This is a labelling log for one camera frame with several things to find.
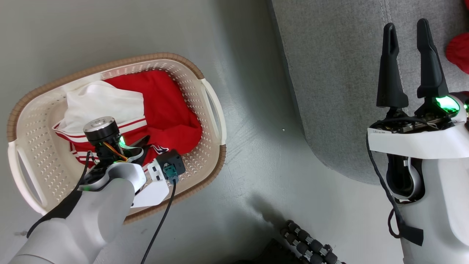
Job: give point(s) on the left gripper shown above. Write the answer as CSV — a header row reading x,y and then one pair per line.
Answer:
x,y
102,132

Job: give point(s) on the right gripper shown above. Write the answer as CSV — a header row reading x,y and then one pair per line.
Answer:
x,y
421,123

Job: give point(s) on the red jersey with white stripes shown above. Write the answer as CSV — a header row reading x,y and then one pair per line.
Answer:
x,y
165,106

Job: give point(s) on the plain red garment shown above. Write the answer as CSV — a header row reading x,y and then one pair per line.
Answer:
x,y
460,51

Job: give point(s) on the black robot base roller wheel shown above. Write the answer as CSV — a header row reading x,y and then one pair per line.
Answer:
x,y
304,236

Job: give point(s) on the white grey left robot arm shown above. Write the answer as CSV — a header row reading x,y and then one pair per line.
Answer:
x,y
80,227

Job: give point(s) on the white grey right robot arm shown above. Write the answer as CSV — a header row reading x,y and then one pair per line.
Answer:
x,y
439,205

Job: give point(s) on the dark robot base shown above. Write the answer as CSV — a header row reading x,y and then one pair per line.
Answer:
x,y
271,255

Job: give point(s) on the cream perforated laundry basket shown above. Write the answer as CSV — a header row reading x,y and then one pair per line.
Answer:
x,y
36,146

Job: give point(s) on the white shirt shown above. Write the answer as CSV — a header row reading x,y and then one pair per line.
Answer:
x,y
102,102

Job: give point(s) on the grey fabric sofa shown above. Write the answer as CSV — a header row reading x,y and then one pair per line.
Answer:
x,y
329,73

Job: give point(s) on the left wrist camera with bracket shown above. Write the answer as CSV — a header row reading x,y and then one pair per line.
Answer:
x,y
170,161

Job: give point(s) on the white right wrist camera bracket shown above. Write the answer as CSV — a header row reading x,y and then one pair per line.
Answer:
x,y
414,143

